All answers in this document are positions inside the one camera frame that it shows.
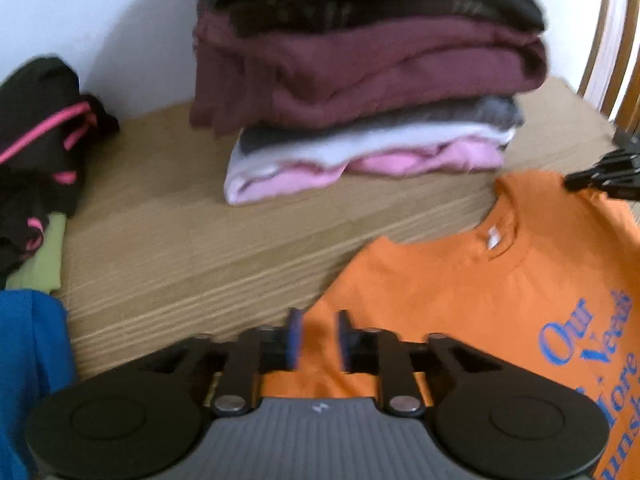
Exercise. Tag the folded maroon garment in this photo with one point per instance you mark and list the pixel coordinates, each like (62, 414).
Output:
(350, 70)

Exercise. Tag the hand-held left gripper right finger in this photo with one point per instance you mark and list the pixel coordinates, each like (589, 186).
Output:
(344, 338)

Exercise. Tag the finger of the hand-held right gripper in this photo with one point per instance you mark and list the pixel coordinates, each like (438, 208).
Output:
(607, 175)

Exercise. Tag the orange printed t-shirt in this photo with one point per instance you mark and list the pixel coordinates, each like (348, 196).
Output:
(450, 305)

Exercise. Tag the light green cloth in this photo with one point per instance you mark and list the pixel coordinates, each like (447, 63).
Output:
(42, 260)

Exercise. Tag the black garment with pink trim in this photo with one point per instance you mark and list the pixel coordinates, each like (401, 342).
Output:
(35, 150)

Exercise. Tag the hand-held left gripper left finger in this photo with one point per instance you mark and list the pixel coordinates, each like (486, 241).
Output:
(295, 338)

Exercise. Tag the folded pink garment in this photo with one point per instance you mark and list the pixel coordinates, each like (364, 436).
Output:
(400, 160)

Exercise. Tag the folded grey garment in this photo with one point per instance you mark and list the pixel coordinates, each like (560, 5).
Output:
(480, 110)

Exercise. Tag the blue cloth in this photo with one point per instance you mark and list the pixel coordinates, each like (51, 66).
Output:
(30, 375)

